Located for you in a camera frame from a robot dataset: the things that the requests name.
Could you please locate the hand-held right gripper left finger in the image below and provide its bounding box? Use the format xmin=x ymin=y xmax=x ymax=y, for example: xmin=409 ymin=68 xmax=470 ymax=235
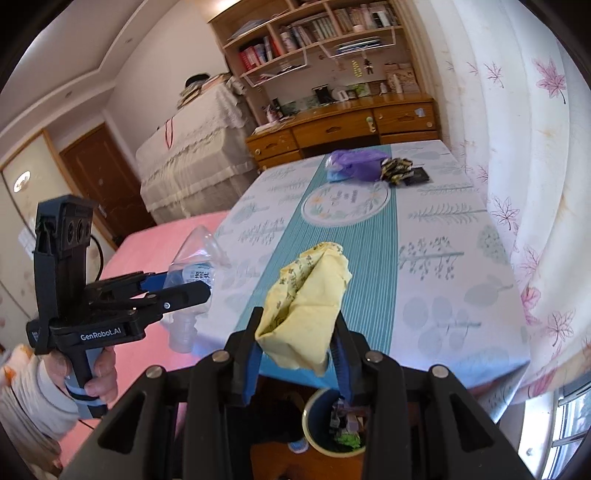
xmin=60 ymin=307 xmax=265 ymax=480

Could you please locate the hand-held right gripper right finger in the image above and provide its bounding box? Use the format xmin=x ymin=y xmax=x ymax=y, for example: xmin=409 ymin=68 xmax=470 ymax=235
xmin=329 ymin=314 xmax=536 ymax=480

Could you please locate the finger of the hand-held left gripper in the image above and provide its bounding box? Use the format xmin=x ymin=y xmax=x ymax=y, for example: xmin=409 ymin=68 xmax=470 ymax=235
xmin=85 ymin=271 xmax=169 ymax=304
xmin=87 ymin=281 xmax=212 ymax=324

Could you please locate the clear plastic bottle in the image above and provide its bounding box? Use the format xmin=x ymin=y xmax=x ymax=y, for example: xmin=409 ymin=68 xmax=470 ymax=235
xmin=166 ymin=225 xmax=232 ymax=354

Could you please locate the yellow bag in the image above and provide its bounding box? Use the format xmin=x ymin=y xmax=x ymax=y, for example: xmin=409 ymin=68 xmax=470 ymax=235
xmin=254 ymin=241 xmax=354 ymax=377

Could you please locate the round trash bin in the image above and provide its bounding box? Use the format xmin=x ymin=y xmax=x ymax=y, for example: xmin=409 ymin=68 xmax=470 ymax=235
xmin=302 ymin=388 xmax=371 ymax=459

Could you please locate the person's left forearm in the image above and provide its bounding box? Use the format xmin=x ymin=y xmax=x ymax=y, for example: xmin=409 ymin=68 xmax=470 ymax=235
xmin=0 ymin=346 xmax=80 ymax=445

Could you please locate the person's left hand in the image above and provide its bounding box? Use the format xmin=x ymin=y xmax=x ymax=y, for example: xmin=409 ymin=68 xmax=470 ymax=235
xmin=41 ymin=346 xmax=119 ymax=408

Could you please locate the pink bed sheet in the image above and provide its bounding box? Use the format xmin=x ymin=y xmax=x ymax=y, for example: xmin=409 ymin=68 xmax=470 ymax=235
xmin=55 ymin=210 xmax=232 ymax=468

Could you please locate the white wardrobe door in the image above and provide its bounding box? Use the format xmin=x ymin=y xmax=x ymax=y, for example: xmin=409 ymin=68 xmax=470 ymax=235
xmin=0 ymin=129 xmax=93 ymax=352

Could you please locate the brown wooden door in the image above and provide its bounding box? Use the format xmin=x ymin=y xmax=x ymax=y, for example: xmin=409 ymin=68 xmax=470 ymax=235
xmin=60 ymin=124 xmax=158 ymax=253

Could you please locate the lace-covered piano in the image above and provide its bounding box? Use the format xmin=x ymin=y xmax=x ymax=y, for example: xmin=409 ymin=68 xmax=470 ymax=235
xmin=136 ymin=83 xmax=259 ymax=225

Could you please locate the stack of books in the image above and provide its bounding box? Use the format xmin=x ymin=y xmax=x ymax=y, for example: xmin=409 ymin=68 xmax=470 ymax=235
xmin=178 ymin=73 xmax=232 ymax=110

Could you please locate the purple plastic bag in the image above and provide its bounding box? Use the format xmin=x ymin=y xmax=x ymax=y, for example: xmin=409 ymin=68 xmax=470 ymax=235
xmin=325 ymin=148 xmax=389 ymax=184

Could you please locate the black and yellow packet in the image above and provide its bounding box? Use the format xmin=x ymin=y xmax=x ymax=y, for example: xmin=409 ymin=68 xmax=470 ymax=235
xmin=379 ymin=157 xmax=414 ymax=185

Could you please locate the wooden desk with drawers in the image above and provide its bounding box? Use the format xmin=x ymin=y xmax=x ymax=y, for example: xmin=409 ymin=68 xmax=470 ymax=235
xmin=245 ymin=92 xmax=439 ymax=172

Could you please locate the window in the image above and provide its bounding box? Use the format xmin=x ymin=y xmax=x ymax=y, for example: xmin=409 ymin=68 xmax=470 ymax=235
xmin=522 ymin=369 xmax=591 ymax=480

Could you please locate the wooden bookshelf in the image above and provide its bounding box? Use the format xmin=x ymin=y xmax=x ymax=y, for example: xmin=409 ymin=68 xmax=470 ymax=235
xmin=208 ymin=0 xmax=408 ymax=86

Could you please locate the white leaf-print curtain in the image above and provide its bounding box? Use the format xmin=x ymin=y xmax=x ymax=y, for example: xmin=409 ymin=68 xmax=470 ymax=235
xmin=438 ymin=0 xmax=591 ymax=416

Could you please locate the black cable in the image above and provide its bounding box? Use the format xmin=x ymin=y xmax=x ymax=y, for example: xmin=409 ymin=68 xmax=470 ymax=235
xmin=88 ymin=234 xmax=106 ymax=280

